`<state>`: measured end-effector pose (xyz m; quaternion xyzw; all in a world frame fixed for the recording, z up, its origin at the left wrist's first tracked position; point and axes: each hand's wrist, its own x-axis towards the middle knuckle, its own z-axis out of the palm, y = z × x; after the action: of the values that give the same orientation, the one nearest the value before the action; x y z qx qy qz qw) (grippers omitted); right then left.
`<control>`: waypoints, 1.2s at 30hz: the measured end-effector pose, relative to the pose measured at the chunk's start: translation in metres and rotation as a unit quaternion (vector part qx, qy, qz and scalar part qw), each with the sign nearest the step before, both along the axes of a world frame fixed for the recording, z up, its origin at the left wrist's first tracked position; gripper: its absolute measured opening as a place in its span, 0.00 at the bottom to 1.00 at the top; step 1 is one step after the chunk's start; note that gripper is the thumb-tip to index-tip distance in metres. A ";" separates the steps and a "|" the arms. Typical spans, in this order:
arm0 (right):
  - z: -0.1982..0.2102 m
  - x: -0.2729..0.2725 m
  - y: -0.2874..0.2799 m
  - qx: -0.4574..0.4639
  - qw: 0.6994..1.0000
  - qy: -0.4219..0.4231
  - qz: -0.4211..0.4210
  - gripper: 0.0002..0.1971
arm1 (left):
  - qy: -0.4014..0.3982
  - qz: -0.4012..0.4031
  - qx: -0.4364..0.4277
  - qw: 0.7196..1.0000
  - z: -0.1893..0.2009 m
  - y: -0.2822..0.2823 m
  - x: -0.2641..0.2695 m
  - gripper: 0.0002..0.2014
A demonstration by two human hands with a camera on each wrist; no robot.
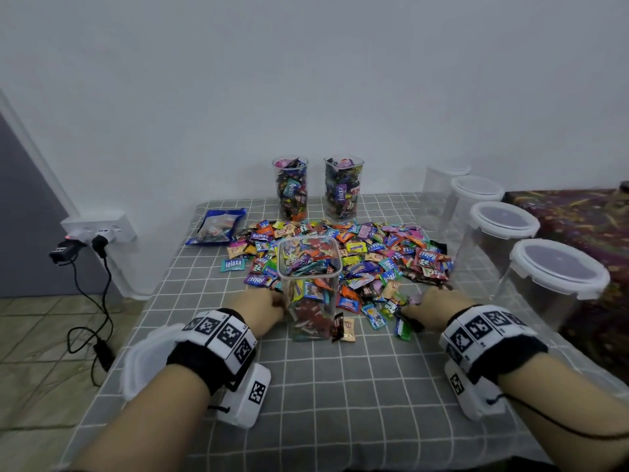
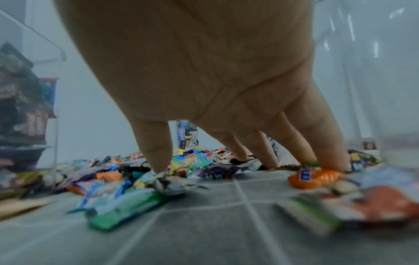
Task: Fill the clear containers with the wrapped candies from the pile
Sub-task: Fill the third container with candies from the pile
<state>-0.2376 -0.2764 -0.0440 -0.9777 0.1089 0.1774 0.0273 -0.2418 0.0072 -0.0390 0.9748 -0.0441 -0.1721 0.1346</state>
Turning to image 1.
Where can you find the person's right hand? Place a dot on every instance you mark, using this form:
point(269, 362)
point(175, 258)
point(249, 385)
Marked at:
point(437, 307)

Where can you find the person's left hand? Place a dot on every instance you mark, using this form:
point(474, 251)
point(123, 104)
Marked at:
point(257, 307)

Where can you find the small transparent plastic jar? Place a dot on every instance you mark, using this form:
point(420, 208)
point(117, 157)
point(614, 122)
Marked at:
point(310, 290)
point(442, 187)
point(343, 188)

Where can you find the pile of colourful candies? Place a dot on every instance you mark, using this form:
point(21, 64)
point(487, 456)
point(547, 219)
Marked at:
point(393, 255)

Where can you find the tall transparent plastic jar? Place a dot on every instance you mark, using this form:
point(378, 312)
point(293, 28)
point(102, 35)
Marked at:
point(291, 188)

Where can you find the white square container lid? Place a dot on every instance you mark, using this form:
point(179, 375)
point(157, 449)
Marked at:
point(143, 359)

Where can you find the person's left forearm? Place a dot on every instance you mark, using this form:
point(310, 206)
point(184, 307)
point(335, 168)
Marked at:
point(157, 418)

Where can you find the person's right forearm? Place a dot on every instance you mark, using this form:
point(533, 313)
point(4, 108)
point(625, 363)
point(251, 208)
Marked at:
point(570, 408)

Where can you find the black marker-tagged left wristband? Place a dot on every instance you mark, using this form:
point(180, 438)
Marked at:
point(216, 344)

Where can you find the black marker-tagged wristband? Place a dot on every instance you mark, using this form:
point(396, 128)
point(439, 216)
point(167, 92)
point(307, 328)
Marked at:
point(491, 339)
point(216, 344)

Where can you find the black marker-tagged right wristband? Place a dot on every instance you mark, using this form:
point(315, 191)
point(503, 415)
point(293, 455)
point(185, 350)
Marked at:
point(491, 339)

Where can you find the blue snack packet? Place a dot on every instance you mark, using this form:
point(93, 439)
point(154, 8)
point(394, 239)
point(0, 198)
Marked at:
point(216, 226)

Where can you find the dark patterned cloth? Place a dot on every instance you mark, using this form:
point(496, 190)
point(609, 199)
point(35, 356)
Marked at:
point(580, 226)

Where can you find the black power plug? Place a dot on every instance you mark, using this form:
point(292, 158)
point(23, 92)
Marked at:
point(64, 252)

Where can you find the grey door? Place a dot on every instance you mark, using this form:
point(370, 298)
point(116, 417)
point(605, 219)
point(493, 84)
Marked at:
point(25, 221)

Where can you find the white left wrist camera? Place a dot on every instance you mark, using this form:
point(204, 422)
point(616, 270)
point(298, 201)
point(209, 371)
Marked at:
point(246, 393)

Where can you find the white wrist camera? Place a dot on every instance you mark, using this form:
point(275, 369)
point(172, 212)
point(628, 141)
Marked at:
point(246, 393)
point(472, 393)

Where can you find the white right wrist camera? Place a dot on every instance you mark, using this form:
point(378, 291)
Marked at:
point(472, 393)

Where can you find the white wall socket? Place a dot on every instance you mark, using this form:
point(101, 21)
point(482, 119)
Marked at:
point(98, 227)

